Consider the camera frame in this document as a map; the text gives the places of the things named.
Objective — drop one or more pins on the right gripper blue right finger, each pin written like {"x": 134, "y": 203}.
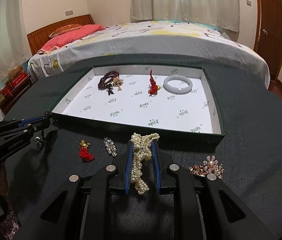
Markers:
{"x": 156, "y": 166}

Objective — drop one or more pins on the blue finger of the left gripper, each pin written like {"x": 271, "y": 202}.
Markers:
{"x": 35, "y": 122}
{"x": 35, "y": 127}

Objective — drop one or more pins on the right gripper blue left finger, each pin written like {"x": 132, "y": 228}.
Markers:
{"x": 128, "y": 167}

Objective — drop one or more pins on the red tassel gold charm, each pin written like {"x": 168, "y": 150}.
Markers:
{"x": 84, "y": 151}

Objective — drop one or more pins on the pink flower brooch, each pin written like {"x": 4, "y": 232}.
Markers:
{"x": 209, "y": 166}

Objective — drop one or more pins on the red knot tassel charm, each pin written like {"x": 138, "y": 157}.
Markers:
{"x": 153, "y": 88}

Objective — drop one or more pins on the green white jewelry box tray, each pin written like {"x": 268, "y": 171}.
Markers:
{"x": 114, "y": 101}

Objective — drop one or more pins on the white jade bangle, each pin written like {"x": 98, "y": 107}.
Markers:
{"x": 177, "y": 84}

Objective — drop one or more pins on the wooden nightstand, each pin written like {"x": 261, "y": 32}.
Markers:
{"x": 9, "y": 97}

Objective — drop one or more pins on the red gift box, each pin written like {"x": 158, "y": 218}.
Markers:
{"x": 9, "y": 86}

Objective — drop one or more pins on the brown teddy bear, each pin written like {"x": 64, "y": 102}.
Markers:
{"x": 14, "y": 73}

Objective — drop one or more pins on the wooden headboard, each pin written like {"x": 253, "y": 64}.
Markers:
{"x": 38, "y": 38}

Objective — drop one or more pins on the pink pillow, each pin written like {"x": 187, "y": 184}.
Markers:
{"x": 64, "y": 39}

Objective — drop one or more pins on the orange pillow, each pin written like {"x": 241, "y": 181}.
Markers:
{"x": 64, "y": 29}

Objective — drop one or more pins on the bed with white patterned sheet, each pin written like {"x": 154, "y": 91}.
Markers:
{"x": 151, "y": 37}

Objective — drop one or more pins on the brown wooden door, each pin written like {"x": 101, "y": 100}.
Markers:
{"x": 268, "y": 41}

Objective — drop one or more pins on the cream curtains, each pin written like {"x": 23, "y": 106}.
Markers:
{"x": 223, "y": 14}

